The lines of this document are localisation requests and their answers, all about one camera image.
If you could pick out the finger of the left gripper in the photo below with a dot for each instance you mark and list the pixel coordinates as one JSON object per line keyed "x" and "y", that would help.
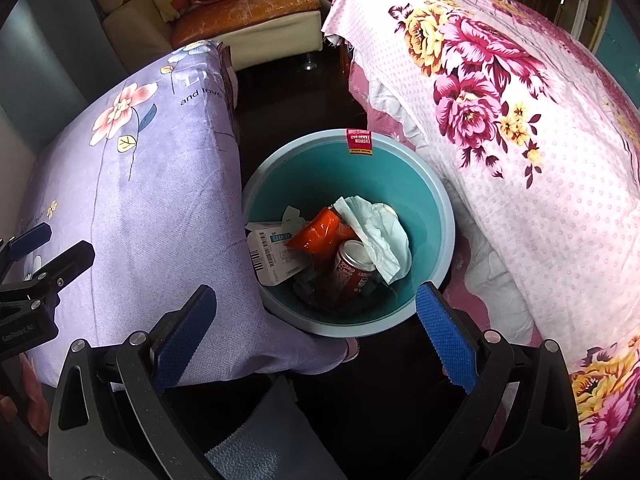
{"x": 52, "y": 278}
{"x": 19, "y": 247}

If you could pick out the red label on bin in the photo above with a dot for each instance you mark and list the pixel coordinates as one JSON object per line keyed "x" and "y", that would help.
{"x": 359, "y": 142}

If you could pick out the teal plastic trash bin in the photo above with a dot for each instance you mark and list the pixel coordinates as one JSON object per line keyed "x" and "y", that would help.
{"x": 312, "y": 173}

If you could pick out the white toothpaste box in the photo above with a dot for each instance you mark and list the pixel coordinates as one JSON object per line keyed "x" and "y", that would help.
{"x": 273, "y": 261}

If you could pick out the red chocolate wafer wrapper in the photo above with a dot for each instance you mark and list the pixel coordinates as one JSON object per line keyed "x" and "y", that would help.
{"x": 321, "y": 238}

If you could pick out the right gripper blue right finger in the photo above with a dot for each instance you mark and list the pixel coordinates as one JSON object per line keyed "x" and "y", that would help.
{"x": 452, "y": 341}

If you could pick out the white tissue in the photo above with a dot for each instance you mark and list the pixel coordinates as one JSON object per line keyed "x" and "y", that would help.
{"x": 381, "y": 233}

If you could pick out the purple floral bed sheet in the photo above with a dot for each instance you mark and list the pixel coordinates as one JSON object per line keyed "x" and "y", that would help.
{"x": 149, "y": 175}

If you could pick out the red soda can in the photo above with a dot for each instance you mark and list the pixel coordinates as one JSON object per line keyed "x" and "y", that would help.
{"x": 353, "y": 268}

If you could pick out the cream and orange sofa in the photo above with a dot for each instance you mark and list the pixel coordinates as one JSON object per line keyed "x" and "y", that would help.
{"x": 256, "y": 31}

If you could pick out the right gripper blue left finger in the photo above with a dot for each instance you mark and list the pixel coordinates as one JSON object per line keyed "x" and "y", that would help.
{"x": 177, "y": 335}

